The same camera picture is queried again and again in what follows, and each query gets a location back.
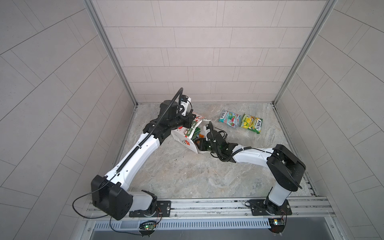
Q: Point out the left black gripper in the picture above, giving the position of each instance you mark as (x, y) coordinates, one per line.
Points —
(187, 119)

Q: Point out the white floral paper bag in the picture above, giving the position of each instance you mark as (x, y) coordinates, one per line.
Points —
(183, 135)

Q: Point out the teal Fox's candy bag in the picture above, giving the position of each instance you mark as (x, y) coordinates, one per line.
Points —
(229, 118)

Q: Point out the yellow green Fox's candy bag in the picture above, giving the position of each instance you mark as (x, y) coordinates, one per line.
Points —
(251, 123)

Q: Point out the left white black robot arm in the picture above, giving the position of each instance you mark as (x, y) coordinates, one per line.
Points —
(110, 193)

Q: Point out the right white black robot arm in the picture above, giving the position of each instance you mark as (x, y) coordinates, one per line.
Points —
(287, 169)

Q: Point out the green candy bag in bag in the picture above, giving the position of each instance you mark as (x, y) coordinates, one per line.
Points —
(196, 134)

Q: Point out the right circuit board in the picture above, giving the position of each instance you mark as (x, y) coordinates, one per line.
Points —
(277, 226)

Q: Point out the circuit board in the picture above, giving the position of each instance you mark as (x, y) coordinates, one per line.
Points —
(148, 226)
(277, 226)

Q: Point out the left circuit board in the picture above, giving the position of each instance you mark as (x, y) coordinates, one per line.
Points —
(148, 226)

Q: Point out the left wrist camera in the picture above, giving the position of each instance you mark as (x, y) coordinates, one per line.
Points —
(184, 101)

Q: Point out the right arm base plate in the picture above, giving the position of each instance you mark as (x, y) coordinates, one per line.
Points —
(267, 207)

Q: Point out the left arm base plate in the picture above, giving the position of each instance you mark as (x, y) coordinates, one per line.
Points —
(162, 208)

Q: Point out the aluminium mounting rail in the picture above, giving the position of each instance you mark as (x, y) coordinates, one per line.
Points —
(234, 208)

